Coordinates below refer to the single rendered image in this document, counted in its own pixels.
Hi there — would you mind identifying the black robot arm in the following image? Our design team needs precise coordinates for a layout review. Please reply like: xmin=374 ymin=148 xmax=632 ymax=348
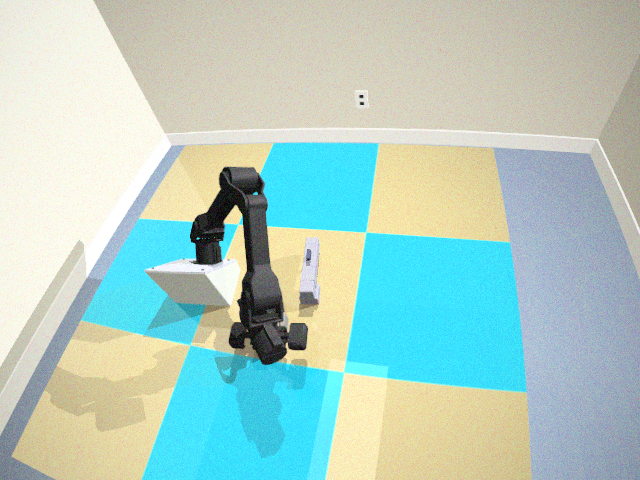
xmin=190 ymin=166 xmax=288 ymax=365

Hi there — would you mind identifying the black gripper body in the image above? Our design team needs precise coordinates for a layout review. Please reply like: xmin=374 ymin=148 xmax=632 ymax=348
xmin=228 ymin=322 xmax=308 ymax=350

